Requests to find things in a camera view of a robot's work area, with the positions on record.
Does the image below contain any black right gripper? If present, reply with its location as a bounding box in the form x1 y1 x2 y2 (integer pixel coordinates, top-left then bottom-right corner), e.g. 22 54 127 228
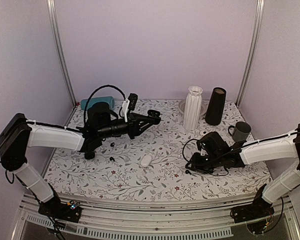
185 152 223 175

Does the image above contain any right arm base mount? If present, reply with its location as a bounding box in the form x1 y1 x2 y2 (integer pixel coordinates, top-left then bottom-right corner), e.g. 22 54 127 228
230 184 275 223

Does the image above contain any aluminium corner post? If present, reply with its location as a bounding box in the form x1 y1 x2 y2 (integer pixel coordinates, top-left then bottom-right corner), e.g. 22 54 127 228
235 0 265 109
46 0 77 107

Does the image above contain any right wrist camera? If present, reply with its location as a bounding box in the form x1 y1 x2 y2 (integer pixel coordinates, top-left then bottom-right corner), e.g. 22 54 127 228
197 131 230 157

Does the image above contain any white oval charging case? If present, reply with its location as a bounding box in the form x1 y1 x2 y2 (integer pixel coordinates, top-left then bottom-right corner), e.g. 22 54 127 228
140 154 153 167

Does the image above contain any small white earbud case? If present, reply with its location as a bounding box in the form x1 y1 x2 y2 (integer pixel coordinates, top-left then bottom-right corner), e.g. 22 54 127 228
200 130 208 136

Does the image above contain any aluminium corner post left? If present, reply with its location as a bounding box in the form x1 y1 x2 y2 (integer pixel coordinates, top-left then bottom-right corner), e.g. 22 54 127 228
46 0 77 107

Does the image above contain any aluminium front rail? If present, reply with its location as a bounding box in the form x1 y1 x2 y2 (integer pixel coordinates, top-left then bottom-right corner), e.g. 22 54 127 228
12 193 300 240

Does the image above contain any black tall tumbler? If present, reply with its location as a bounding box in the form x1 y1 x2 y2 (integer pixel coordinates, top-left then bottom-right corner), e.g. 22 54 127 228
205 87 227 126

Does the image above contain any black camera cable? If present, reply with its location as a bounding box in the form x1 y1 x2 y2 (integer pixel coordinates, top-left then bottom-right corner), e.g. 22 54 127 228
181 138 251 177
82 84 127 126

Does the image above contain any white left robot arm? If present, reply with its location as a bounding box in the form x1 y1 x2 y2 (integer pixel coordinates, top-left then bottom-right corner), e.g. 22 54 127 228
0 102 161 217

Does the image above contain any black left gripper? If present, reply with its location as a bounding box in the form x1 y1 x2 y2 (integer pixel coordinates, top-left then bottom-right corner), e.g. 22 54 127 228
97 112 155 139

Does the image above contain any aluminium corner post right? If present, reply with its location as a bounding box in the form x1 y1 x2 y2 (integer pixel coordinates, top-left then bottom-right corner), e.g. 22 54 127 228
235 0 265 109

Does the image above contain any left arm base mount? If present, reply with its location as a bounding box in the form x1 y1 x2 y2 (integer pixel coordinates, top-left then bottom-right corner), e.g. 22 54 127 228
38 184 83 223

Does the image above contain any black earbud case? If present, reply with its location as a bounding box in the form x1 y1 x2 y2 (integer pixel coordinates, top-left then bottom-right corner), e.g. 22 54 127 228
147 109 161 125
84 151 95 160

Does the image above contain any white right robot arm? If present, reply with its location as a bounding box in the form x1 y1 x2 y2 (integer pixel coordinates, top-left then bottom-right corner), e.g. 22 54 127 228
132 119 294 202

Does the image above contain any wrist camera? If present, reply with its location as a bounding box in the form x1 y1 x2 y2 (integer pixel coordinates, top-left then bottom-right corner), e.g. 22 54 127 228
119 93 138 123
197 131 230 157

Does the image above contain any white ribbed plate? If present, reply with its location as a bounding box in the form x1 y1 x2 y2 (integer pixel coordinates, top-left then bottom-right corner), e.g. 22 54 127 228
178 99 207 118

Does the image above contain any white pleated vase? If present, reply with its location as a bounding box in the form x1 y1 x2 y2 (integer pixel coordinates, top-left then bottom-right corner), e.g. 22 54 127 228
183 86 203 131

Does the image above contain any black right camera cable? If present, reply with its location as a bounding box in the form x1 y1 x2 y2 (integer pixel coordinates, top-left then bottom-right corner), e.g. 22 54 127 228
181 138 251 177

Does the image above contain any black left camera cable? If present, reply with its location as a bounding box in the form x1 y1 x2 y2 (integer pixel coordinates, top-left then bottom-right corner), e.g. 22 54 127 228
82 84 127 126

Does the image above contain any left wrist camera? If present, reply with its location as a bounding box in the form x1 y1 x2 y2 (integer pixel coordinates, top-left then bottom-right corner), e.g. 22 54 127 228
119 93 138 123

